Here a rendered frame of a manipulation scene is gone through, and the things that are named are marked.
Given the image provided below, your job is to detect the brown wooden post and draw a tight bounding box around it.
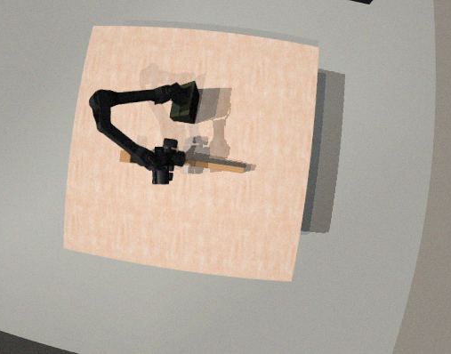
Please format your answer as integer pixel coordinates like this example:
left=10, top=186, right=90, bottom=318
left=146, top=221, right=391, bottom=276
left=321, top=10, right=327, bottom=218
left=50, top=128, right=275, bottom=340
left=119, top=150, right=136, bottom=164

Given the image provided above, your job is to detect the light brown wooden board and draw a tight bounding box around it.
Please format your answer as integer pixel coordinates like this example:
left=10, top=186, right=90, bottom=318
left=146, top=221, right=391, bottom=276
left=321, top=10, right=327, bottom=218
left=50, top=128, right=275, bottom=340
left=184, top=159, right=244, bottom=173

